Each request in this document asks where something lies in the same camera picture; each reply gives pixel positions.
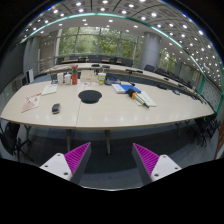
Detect red and white booklet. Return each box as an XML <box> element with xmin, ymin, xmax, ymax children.
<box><xmin>21</xmin><ymin>92</ymin><xmax>43</xmax><ymax>113</ymax></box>

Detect black conference desk unit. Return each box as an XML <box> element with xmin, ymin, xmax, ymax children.
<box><xmin>104</xmin><ymin>77</ymin><xmax>122</xmax><ymax>86</ymax></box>

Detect white paper document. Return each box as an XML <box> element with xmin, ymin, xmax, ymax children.
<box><xmin>40</xmin><ymin>84</ymin><xmax>59</xmax><ymax>97</ymax></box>

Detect white cardboard box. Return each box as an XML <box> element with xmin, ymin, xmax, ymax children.
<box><xmin>79</xmin><ymin>69</ymin><xmax>99</xmax><ymax>83</ymax></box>

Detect ceiling lights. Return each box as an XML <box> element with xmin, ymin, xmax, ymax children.
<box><xmin>19</xmin><ymin>0</ymin><xmax>224</xmax><ymax>88</ymax></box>

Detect white paper cup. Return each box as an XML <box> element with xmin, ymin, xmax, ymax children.
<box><xmin>56</xmin><ymin>72</ymin><xmax>64</xmax><ymax>85</ymax></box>

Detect black chairs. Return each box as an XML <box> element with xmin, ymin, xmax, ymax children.
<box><xmin>0</xmin><ymin>54</ymin><xmax>223</xmax><ymax>163</ymax></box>

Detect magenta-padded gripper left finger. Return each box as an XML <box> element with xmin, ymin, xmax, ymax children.
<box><xmin>39</xmin><ymin>142</ymin><xmax>92</xmax><ymax>185</ymax></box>

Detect colourful printed sheet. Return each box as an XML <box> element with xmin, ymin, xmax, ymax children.
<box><xmin>78</xmin><ymin>80</ymin><xmax>98</xmax><ymax>87</ymax></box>

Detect red bottle with green band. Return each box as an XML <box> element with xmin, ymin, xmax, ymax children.
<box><xmin>71</xmin><ymin>64</ymin><xmax>79</xmax><ymax>86</ymax></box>

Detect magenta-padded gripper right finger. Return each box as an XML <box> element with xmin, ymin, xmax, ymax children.
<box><xmin>131</xmin><ymin>142</ymin><xmax>183</xmax><ymax>186</ymax></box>

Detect black computer mouse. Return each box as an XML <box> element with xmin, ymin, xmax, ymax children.
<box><xmin>51</xmin><ymin>103</ymin><xmax>61</xmax><ymax>115</ymax></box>

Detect white lidded mug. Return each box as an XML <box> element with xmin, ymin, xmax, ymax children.
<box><xmin>64</xmin><ymin>73</ymin><xmax>73</xmax><ymax>85</ymax></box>

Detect black mouse pad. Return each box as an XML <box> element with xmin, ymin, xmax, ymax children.
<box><xmin>77</xmin><ymin>89</ymin><xmax>103</xmax><ymax>105</ymax></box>

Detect white and blue book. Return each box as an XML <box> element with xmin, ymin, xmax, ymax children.
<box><xmin>111</xmin><ymin>83</ymin><xmax>142</xmax><ymax>94</ymax></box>

